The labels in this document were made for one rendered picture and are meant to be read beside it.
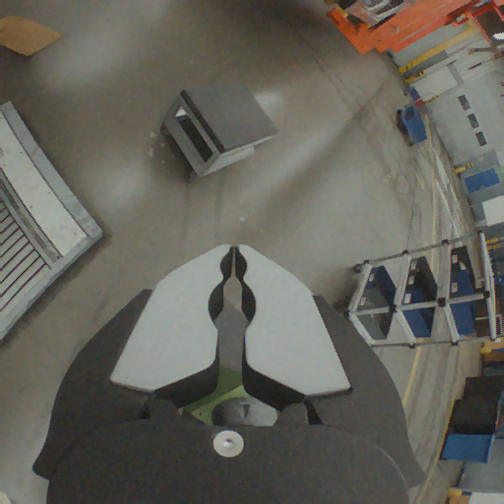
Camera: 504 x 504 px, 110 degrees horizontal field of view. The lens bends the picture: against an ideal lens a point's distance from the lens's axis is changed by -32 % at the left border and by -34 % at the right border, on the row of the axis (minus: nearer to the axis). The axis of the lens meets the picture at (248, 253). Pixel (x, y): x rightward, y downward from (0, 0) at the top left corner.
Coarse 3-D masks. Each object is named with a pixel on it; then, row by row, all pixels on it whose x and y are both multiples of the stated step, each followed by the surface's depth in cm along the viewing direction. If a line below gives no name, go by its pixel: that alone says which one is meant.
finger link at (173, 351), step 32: (224, 256) 11; (160, 288) 9; (192, 288) 9; (160, 320) 8; (192, 320) 8; (128, 352) 6; (160, 352) 7; (192, 352) 7; (128, 384) 6; (160, 384) 6; (192, 384) 6
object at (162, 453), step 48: (96, 432) 4; (144, 432) 4; (192, 432) 4; (240, 432) 5; (288, 432) 5; (336, 432) 4; (96, 480) 3; (144, 480) 3; (192, 480) 4; (240, 480) 4; (288, 480) 4; (336, 480) 4; (384, 480) 3
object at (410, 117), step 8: (424, 96) 379; (408, 104) 412; (440, 104) 370; (400, 112) 430; (408, 112) 394; (416, 112) 409; (408, 120) 369; (416, 120) 360; (432, 120) 405; (408, 128) 376; (416, 128) 371; (424, 128) 402; (416, 136) 382; (424, 136) 373; (416, 144) 393
